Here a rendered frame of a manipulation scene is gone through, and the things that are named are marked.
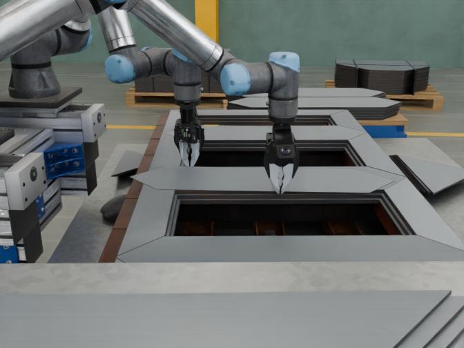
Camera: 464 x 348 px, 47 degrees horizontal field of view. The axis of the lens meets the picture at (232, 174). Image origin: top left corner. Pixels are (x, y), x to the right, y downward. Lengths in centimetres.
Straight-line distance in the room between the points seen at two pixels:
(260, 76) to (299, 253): 43
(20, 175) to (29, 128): 51
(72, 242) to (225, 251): 59
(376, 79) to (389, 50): 271
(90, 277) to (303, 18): 789
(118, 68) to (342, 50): 726
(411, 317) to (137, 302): 28
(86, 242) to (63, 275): 88
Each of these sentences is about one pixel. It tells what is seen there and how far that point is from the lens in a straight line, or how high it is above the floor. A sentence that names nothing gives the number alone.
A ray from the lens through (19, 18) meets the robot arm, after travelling 114.
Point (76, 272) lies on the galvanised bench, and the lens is 71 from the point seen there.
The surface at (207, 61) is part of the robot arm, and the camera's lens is 137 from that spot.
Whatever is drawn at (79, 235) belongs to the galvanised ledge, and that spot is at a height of 68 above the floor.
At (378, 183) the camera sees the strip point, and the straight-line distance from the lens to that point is 154.
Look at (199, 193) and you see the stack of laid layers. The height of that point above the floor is 84.
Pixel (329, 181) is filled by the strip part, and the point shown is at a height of 85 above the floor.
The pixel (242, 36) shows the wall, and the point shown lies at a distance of 848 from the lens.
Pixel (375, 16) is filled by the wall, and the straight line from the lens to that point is 857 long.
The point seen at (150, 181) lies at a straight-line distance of 150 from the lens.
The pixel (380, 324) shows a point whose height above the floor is 107.
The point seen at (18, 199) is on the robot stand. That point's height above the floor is 93.
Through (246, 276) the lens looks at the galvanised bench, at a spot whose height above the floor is 105.
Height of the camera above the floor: 141
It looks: 21 degrees down
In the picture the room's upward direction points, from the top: straight up
